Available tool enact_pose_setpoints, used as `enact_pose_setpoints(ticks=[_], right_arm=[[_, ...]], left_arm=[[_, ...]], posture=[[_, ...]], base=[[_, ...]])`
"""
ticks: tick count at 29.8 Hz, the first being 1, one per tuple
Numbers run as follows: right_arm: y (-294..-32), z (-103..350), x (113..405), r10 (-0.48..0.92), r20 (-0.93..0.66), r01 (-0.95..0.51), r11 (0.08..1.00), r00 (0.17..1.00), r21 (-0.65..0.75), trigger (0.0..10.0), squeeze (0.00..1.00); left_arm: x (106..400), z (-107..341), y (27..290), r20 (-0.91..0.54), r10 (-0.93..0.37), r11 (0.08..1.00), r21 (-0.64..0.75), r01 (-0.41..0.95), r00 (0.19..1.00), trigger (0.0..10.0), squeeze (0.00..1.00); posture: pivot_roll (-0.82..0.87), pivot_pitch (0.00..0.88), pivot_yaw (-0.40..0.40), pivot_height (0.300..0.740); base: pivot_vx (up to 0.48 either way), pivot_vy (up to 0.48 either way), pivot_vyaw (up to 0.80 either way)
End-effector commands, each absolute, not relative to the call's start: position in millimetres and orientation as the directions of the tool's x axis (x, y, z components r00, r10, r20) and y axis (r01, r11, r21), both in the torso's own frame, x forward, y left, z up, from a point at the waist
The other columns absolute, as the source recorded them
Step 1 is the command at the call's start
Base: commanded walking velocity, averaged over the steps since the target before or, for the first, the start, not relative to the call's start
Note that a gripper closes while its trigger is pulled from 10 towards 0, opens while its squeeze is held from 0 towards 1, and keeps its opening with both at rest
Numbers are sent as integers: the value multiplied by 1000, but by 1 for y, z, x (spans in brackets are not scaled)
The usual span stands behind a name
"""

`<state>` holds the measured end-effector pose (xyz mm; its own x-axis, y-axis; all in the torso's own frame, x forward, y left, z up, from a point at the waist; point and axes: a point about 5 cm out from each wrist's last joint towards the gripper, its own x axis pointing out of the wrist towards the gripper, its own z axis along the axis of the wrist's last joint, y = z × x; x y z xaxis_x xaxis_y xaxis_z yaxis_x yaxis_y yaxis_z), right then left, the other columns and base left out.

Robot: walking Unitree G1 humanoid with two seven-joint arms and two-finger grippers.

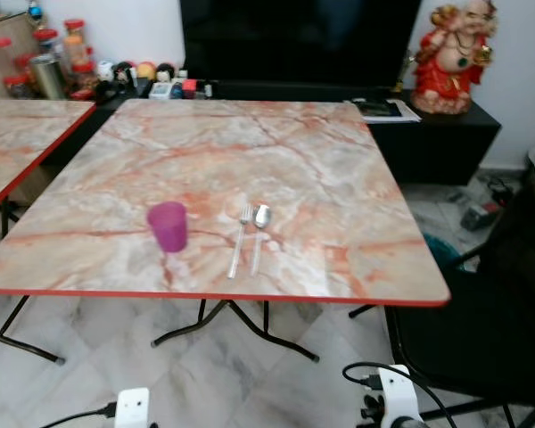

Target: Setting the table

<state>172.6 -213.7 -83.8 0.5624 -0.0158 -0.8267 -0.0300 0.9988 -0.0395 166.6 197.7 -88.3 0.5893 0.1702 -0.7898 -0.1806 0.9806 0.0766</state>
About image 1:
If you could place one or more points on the purple plastic cup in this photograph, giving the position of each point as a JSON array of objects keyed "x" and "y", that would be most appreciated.
[{"x": 168, "y": 228}]

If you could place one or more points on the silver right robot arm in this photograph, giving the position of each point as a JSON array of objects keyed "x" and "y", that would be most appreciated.
[{"x": 412, "y": 423}]

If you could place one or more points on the black chair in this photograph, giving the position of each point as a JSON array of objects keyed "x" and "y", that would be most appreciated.
[{"x": 481, "y": 339}]

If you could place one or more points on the teal round basket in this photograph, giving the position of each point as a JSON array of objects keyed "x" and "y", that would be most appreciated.
[{"x": 441, "y": 254}]

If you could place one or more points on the black metal table leg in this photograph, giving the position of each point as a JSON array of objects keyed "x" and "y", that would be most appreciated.
[
  {"x": 216, "y": 314},
  {"x": 18, "y": 343}
]

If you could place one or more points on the steel fork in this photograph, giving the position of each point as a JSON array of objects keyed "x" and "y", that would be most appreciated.
[{"x": 239, "y": 245}]

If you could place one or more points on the black power adapter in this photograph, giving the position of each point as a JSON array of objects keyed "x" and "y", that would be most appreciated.
[{"x": 479, "y": 217}]

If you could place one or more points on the steel spoon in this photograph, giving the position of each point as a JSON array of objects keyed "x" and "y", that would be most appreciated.
[{"x": 261, "y": 217}]

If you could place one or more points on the stack of papers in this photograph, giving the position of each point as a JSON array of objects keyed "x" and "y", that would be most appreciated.
[{"x": 383, "y": 110}]

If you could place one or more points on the red laughing Buddha statue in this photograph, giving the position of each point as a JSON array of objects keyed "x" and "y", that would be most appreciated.
[{"x": 448, "y": 71}]

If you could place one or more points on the small red box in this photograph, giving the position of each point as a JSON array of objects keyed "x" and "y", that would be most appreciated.
[{"x": 189, "y": 87}]

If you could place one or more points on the black flat-screen television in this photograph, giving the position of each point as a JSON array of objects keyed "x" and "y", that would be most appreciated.
[{"x": 294, "y": 40}]

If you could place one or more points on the small white box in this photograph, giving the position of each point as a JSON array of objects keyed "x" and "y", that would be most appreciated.
[{"x": 160, "y": 90}]

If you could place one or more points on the orange round figurine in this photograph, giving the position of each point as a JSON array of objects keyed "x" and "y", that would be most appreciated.
[{"x": 146, "y": 70}]

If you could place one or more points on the black mouse figurine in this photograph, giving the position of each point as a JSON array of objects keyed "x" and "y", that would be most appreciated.
[{"x": 124, "y": 73}]

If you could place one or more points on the white cat figurine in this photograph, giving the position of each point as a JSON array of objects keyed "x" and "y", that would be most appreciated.
[{"x": 106, "y": 70}]

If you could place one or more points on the steel canister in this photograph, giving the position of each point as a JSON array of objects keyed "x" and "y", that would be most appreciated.
[{"x": 48, "y": 78}]

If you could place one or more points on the tall red-lid jar orange contents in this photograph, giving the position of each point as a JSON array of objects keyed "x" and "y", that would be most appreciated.
[{"x": 75, "y": 45}]

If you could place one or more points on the short red-lid jar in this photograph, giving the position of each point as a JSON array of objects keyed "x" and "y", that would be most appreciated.
[{"x": 17, "y": 86}]

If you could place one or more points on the red-lid jar white contents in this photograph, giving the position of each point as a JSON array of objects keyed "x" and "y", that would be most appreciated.
[{"x": 46, "y": 40}]

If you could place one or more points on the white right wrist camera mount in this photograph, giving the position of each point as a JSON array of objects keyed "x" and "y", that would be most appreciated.
[{"x": 399, "y": 392}]

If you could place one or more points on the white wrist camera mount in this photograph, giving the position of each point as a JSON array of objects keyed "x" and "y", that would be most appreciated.
[
  {"x": 399, "y": 392},
  {"x": 132, "y": 408}
]

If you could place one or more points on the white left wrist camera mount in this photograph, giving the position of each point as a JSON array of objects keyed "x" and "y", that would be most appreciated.
[{"x": 132, "y": 408}]

